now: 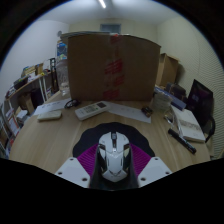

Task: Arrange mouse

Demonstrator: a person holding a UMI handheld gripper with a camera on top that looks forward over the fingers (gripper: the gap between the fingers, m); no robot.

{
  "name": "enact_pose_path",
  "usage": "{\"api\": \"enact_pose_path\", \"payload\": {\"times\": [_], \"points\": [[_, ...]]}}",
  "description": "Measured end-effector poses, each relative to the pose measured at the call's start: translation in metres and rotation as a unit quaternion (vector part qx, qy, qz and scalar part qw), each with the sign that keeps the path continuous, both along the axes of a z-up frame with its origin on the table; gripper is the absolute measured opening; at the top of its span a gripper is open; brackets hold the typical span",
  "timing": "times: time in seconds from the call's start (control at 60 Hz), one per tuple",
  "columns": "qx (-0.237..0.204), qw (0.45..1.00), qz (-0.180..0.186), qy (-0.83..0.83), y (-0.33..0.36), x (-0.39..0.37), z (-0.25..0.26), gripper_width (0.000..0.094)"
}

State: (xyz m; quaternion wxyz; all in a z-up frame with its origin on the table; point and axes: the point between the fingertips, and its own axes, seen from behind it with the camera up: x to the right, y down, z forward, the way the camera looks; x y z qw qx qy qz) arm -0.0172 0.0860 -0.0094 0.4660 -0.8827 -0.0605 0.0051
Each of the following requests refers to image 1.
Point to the black mesh office chair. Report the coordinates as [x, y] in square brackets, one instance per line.
[200, 100]

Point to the cluttered shelf unit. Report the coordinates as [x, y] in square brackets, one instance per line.
[23, 93]

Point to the blue book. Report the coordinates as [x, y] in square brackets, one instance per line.
[176, 100]

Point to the open white notebook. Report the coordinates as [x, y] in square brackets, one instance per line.
[190, 125]

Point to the white paper sheet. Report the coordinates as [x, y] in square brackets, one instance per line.
[128, 112]
[50, 106]

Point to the black marker pen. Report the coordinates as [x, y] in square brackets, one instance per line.
[181, 141]

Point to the white and black computer mouse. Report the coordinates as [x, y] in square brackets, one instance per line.
[114, 158]

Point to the small white flat case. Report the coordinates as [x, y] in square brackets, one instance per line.
[49, 115]

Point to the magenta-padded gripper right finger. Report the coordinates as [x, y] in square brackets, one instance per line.
[155, 170]

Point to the ceiling tube light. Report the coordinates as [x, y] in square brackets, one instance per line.
[102, 3]

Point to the clear plastic water bottle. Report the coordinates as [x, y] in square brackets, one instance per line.
[62, 78]

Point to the tall open cardboard box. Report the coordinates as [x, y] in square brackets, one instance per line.
[167, 70]

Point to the round wall clock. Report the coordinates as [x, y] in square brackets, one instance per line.
[59, 33]

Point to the clear round plastic container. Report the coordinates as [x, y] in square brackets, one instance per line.
[162, 102]

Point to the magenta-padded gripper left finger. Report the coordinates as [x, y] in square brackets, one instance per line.
[71, 171]

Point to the large brown cardboard box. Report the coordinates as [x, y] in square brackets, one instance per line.
[93, 66]

